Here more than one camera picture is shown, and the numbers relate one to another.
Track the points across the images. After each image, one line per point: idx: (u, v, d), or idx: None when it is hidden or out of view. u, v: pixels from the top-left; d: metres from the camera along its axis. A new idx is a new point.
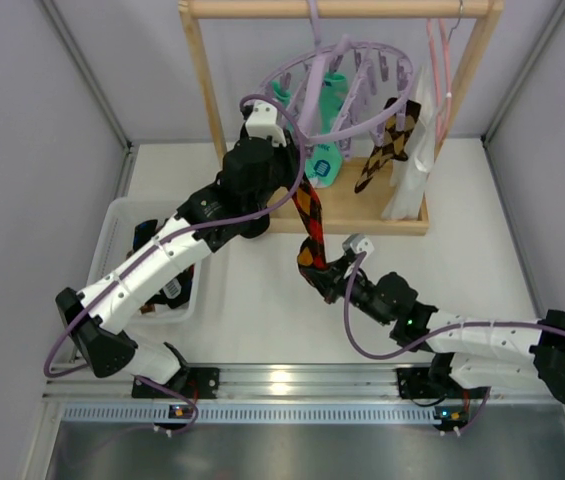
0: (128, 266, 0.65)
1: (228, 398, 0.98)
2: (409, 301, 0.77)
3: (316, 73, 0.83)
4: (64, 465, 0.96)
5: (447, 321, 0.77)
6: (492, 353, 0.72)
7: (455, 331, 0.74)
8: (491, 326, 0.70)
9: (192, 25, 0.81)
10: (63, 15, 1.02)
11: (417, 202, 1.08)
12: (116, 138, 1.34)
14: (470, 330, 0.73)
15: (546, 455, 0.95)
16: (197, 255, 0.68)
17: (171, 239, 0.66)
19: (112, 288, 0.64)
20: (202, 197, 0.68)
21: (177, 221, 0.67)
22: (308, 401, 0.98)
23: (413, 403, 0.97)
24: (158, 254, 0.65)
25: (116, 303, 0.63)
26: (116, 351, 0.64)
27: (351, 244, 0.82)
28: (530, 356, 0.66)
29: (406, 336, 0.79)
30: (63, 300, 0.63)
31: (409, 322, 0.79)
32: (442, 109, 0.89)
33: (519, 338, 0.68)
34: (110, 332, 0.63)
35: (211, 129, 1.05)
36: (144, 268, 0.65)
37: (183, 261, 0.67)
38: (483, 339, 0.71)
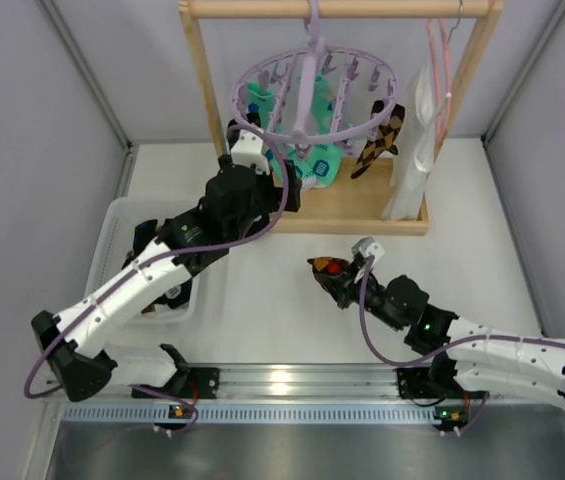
0: (104, 291, 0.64)
1: (228, 398, 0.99)
2: (422, 303, 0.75)
3: (308, 73, 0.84)
4: (64, 465, 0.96)
5: (468, 331, 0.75)
6: (513, 367, 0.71)
7: (479, 342, 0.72)
8: (519, 341, 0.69)
9: (192, 24, 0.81)
10: (64, 16, 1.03)
11: (417, 202, 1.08)
12: (116, 138, 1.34)
14: (495, 342, 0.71)
15: (547, 455, 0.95)
16: (176, 280, 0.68)
17: (150, 263, 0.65)
19: (89, 313, 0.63)
20: (182, 222, 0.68)
21: (157, 245, 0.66)
22: (308, 401, 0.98)
23: (413, 402, 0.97)
24: (136, 279, 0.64)
25: (91, 329, 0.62)
26: (91, 375, 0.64)
27: (361, 248, 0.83)
28: (562, 378, 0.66)
29: (423, 342, 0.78)
30: (40, 322, 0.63)
31: (425, 328, 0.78)
32: (442, 109, 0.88)
33: (551, 358, 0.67)
34: (87, 358, 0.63)
35: (211, 129, 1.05)
36: (122, 293, 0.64)
37: (162, 285, 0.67)
38: (510, 353, 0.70)
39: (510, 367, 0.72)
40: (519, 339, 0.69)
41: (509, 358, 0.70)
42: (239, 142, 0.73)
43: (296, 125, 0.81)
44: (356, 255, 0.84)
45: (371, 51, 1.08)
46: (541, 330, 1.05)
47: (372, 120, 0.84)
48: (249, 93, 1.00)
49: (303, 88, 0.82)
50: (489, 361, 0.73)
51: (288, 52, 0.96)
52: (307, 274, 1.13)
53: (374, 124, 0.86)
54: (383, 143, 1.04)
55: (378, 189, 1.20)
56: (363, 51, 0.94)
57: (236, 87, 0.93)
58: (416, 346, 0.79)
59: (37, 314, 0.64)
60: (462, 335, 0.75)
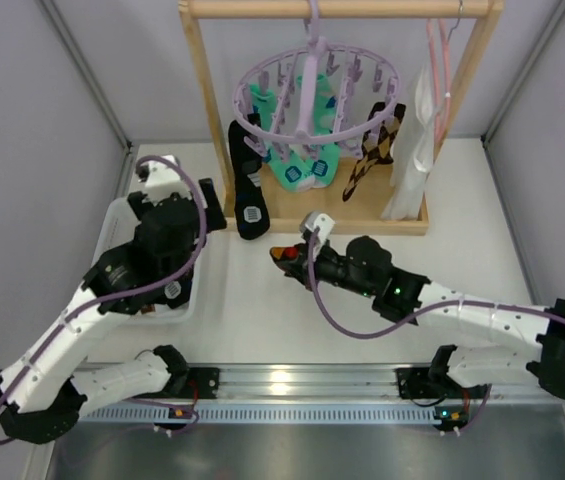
0: (36, 348, 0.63)
1: (228, 398, 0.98)
2: (383, 263, 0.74)
3: (310, 72, 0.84)
4: (65, 465, 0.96)
5: (441, 296, 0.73)
6: (482, 331, 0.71)
7: (452, 307, 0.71)
8: (494, 306, 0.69)
9: (192, 24, 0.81)
10: (64, 16, 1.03)
11: (417, 202, 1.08)
12: (116, 138, 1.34)
14: (468, 308, 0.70)
15: (547, 454, 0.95)
16: (112, 323, 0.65)
17: (76, 314, 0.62)
19: (24, 373, 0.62)
20: (108, 261, 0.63)
21: (84, 292, 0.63)
22: (308, 401, 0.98)
23: (413, 403, 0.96)
24: (66, 332, 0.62)
25: (28, 390, 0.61)
26: (43, 426, 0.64)
27: (308, 224, 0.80)
28: (535, 345, 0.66)
29: (390, 306, 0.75)
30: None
31: (394, 292, 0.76)
32: (442, 109, 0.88)
33: (524, 324, 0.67)
34: (33, 413, 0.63)
35: (211, 130, 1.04)
36: (53, 349, 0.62)
37: (97, 330, 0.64)
38: (482, 317, 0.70)
39: (481, 332, 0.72)
40: (494, 305, 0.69)
41: (480, 323, 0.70)
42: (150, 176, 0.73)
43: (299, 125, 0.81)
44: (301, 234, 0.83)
45: (372, 50, 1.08)
46: None
47: (376, 118, 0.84)
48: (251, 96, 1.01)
49: (305, 88, 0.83)
50: (459, 326, 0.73)
51: (287, 52, 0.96)
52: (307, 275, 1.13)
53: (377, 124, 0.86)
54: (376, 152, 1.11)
55: (379, 190, 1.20)
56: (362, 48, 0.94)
57: (238, 88, 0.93)
58: (382, 313, 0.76)
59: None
60: (434, 299, 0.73)
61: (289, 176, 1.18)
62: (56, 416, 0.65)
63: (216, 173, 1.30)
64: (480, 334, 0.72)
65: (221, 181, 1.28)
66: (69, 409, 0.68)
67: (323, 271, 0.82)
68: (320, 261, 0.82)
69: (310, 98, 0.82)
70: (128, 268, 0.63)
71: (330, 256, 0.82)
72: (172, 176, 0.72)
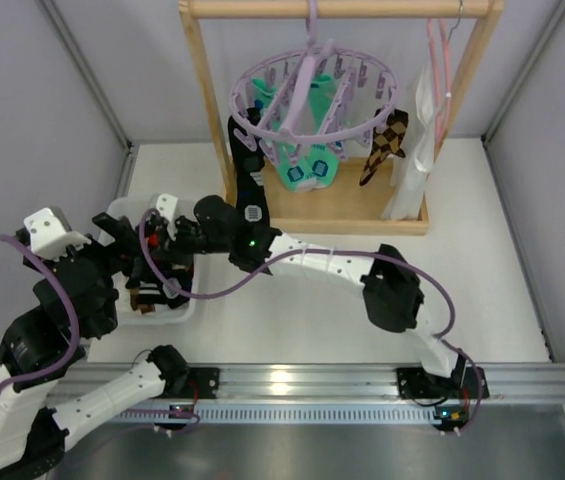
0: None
1: (228, 397, 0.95)
2: (225, 216, 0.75)
3: (306, 72, 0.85)
4: (65, 465, 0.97)
5: (288, 247, 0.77)
6: (323, 277, 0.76)
7: (297, 256, 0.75)
8: (330, 253, 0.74)
9: (192, 25, 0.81)
10: (64, 16, 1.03)
11: (417, 203, 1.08)
12: (116, 138, 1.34)
14: (310, 256, 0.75)
15: (546, 454, 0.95)
16: (42, 388, 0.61)
17: None
19: None
20: (12, 337, 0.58)
21: (0, 368, 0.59)
22: (308, 401, 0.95)
23: (413, 403, 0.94)
24: None
25: None
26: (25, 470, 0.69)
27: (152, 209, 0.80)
28: (358, 284, 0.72)
29: (244, 259, 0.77)
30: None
31: (248, 245, 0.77)
32: (442, 109, 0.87)
33: (353, 267, 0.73)
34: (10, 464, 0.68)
35: (211, 129, 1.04)
36: None
37: (28, 399, 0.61)
38: (321, 264, 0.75)
39: (322, 278, 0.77)
40: (329, 251, 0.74)
41: (320, 269, 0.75)
42: (32, 235, 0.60)
43: (285, 121, 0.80)
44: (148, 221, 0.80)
45: (371, 50, 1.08)
46: (542, 330, 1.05)
47: (365, 124, 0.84)
48: (255, 90, 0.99)
49: (299, 87, 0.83)
50: (304, 272, 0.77)
51: (296, 50, 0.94)
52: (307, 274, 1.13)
53: (369, 128, 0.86)
54: (389, 148, 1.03)
55: (378, 189, 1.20)
56: (370, 56, 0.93)
57: (239, 81, 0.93)
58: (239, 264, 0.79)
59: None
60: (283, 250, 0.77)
61: (292, 175, 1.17)
62: (33, 463, 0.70)
63: (216, 173, 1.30)
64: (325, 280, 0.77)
65: (221, 181, 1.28)
66: (50, 450, 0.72)
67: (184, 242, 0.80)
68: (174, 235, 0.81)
69: (301, 98, 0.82)
70: (32, 342, 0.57)
71: (186, 227, 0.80)
72: (58, 232, 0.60)
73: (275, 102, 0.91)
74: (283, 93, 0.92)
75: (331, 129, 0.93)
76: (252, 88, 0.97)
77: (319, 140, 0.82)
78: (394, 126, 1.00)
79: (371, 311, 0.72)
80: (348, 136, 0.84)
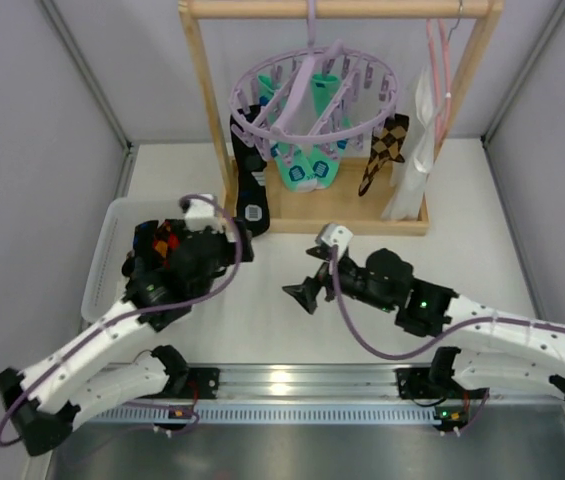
0: (70, 347, 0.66)
1: (228, 398, 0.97)
2: (404, 276, 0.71)
3: (304, 72, 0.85)
4: (65, 465, 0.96)
5: (471, 312, 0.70)
6: (513, 350, 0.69)
7: (484, 324, 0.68)
8: (528, 325, 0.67)
9: (192, 25, 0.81)
10: (65, 15, 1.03)
11: (417, 202, 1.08)
12: (116, 139, 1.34)
14: (502, 325, 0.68)
15: (547, 454, 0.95)
16: (139, 339, 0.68)
17: (115, 322, 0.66)
19: (54, 370, 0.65)
20: (149, 282, 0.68)
21: (123, 303, 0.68)
22: (308, 401, 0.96)
23: (413, 403, 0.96)
24: (102, 337, 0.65)
25: (56, 386, 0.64)
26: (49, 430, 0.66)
27: (323, 237, 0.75)
28: None
29: (415, 321, 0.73)
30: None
31: (419, 305, 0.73)
32: (442, 109, 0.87)
33: (564, 345, 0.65)
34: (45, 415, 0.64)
35: (211, 129, 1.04)
36: (86, 352, 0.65)
37: (127, 340, 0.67)
38: (519, 336, 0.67)
39: (510, 351, 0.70)
40: (530, 323, 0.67)
41: (515, 342, 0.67)
42: (191, 209, 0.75)
43: (277, 121, 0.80)
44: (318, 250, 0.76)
45: (372, 51, 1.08)
46: None
47: (360, 126, 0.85)
48: (260, 86, 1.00)
49: (297, 86, 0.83)
50: (486, 343, 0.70)
51: (303, 50, 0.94)
52: (304, 274, 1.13)
53: (365, 130, 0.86)
54: (387, 154, 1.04)
55: (378, 189, 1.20)
56: (376, 58, 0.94)
57: (243, 77, 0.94)
58: (407, 325, 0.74)
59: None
60: (464, 316, 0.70)
61: (293, 175, 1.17)
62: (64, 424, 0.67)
63: (216, 173, 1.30)
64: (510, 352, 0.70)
65: (221, 181, 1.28)
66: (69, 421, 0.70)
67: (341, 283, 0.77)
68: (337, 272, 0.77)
69: (299, 97, 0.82)
70: (164, 289, 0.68)
71: (346, 267, 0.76)
72: (208, 214, 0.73)
73: (276, 97, 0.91)
74: (285, 90, 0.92)
75: (327, 129, 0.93)
76: (257, 83, 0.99)
77: (312, 140, 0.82)
78: (393, 130, 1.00)
79: None
80: (345, 136, 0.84)
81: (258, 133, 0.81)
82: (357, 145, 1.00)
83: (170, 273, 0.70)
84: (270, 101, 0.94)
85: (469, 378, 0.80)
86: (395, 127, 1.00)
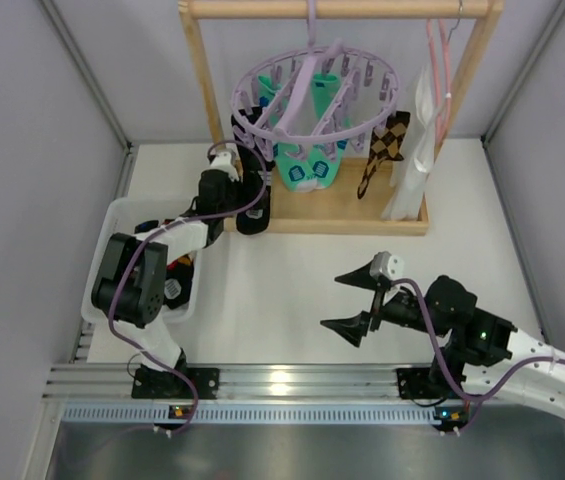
0: (169, 224, 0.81)
1: (228, 398, 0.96)
2: (470, 308, 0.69)
3: (305, 73, 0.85)
4: (64, 465, 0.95)
5: (529, 349, 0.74)
6: (563, 386, 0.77)
7: (544, 364, 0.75)
8: None
9: (192, 25, 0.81)
10: (65, 16, 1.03)
11: (417, 202, 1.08)
12: (116, 139, 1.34)
14: (561, 367, 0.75)
15: (547, 455, 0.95)
16: (194, 243, 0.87)
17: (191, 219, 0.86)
19: (159, 233, 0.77)
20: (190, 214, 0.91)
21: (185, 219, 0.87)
22: (308, 401, 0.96)
23: (413, 403, 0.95)
24: (188, 226, 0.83)
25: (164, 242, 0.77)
26: (157, 285, 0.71)
27: (382, 268, 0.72)
28: None
29: (469, 350, 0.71)
30: (114, 242, 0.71)
31: (478, 336, 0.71)
32: (442, 109, 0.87)
33: None
34: (163, 262, 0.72)
35: (211, 129, 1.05)
36: (180, 229, 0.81)
37: (194, 236, 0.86)
38: None
39: (557, 385, 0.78)
40: None
41: None
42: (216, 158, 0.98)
43: (280, 121, 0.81)
44: (379, 282, 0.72)
45: (372, 51, 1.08)
46: (541, 330, 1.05)
47: (362, 125, 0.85)
48: (260, 86, 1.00)
49: (299, 86, 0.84)
50: (541, 378, 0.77)
51: (302, 50, 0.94)
52: (305, 274, 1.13)
53: (366, 130, 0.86)
54: (387, 153, 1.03)
55: (378, 190, 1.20)
56: (376, 56, 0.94)
57: (244, 79, 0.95)
58: (462, 354, 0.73)
59: (108, 240, 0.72)
60: (523, 353, 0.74)
61: (293, 175, 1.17)
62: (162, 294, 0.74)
63: None
64: (556, 386, 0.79)
65: None
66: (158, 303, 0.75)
67: (392, 312, 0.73)
68: (388, 301, 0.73)
69: (301, 97, 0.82)
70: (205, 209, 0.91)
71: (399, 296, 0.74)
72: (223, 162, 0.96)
73: (278, 97, 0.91)
74: (286, 90, 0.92)
75: (329, 129, 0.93)
76: (257, 84, 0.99)
77: (314, 140, 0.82)
78: (393, 128, 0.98)
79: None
80: (346, 136, 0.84)
81: (258, 133, 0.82)
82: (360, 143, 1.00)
83: (199, 201, 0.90)
84: (271, 101, 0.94)
85: (478, 385, 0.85)
86: (394, 125, 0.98)
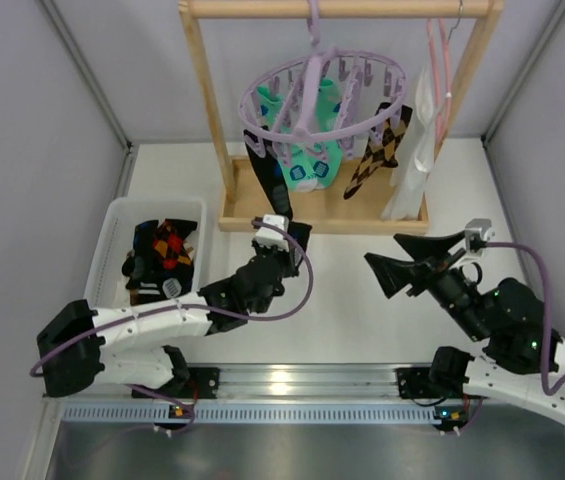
0: (145, 309, 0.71)
1: (228, 398, 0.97)
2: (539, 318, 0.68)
3: (313, 72, 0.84)
4: (64, 465, 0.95)
5: None
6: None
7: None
8: None
9: (192, 24, 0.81)
10: (65, 16, 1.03)
11: (417, 202, 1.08)
12: (116, 138, 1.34)
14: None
15: (547, 455, 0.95)
16: (189, 330, 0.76)
17: (189, 307, 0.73)
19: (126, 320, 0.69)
20: (217, 293, 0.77)
21: (197, 296, 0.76)
22: (308, 401, 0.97)
23: (413, 402, 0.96)
24: (174, 315, 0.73)
25: (121, 336, 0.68)
26: (83, 377, 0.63)
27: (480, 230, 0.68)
28: None
29: (513, 359, 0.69)
30: (70, 309, 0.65)
31: (526, 343, 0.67)
32: (442, 109, 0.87)
33: None
34: (99, 354, 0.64)
35: (211, 129, 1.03)
36: (156, 321, 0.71)
37: (188, 327, 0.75)
38: None
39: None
40: None
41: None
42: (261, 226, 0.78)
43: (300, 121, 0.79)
44: (472, 238, 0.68)
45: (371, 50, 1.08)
46: None
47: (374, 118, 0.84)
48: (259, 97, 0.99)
49: (310, 87, 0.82)
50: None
51: (299, 59, 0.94)
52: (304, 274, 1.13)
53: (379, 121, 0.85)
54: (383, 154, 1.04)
55: (378, 190, 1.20)
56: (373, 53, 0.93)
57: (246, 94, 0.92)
58: (509, 362, 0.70)
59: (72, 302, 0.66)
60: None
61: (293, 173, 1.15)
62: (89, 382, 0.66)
63: (216, 174, 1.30)
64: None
65: (222, 181, 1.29)
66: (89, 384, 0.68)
67: (442, 288, 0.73)
68: (448, 275, 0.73)
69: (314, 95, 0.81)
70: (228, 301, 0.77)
71: (457, 277, 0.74)
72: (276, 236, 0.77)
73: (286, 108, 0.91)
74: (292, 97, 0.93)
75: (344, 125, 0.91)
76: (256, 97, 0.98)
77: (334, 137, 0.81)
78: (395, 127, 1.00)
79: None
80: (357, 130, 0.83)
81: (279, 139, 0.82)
82: (377, 134, 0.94)
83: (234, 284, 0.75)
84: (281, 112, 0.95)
85: (480, 389, 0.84)
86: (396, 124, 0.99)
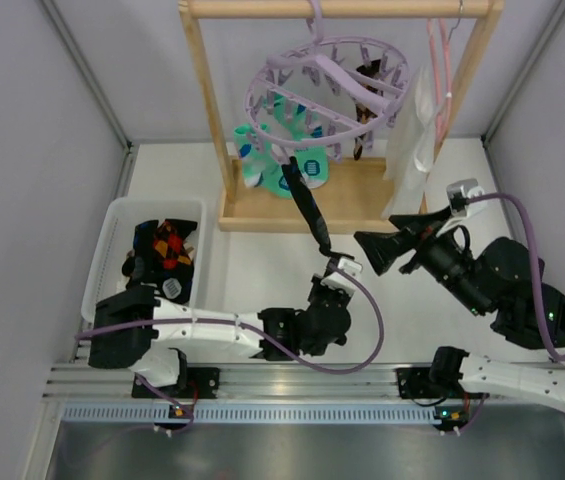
0: (203, 316, 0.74)
1: (228, 398, 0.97)
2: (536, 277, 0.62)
3: (331, 67, 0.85)
4: (65, 465, 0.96)
5: None
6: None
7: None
8: None
9: (192, 24, 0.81)
10: (65, 16, 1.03)
11: (417, 202, 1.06)
12: (116, 139, 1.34)
14: None
15: (547, 454, 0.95)
16: (235, 347, 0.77)
17: (245, 327, 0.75)
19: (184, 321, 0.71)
20: (279, 322, 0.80)
21: (256, 319, 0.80)
22: (307, 401, 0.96)
23: (413, 402, 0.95)
24: (229, 329, 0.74)
25: (173, 336, 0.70)
26: (125, 361, 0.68)
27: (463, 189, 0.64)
28: None
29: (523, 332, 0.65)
30: (139, 293, 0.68)
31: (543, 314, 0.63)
32: (442, 109, 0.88)
33: None
34: (146, 349, 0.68)
35: (211, 128, 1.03)
36: (213, 331, 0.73)
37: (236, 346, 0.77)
38: None
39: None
40: None
41: None
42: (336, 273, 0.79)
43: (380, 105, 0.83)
44: (453, 197, 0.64)
45: None
46: None
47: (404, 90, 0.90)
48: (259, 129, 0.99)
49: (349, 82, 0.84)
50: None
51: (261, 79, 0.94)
52: (304, 274, 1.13)
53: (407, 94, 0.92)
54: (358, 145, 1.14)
55: (377, 190, 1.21)
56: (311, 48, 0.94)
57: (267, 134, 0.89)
58: (520, 336, 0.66)
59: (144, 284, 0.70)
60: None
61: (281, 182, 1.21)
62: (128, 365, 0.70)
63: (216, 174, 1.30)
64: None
65: (222, 181, 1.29)
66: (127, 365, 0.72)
67: (434, 259, 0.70)
68: (437, 242, 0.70)
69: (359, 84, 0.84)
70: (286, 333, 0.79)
71: (447, 242, 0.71)
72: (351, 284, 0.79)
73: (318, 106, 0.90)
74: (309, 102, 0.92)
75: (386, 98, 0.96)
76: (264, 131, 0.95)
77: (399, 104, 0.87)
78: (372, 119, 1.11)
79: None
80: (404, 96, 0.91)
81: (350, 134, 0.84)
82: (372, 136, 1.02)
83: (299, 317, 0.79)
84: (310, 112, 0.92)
85: (475, 384, 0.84)
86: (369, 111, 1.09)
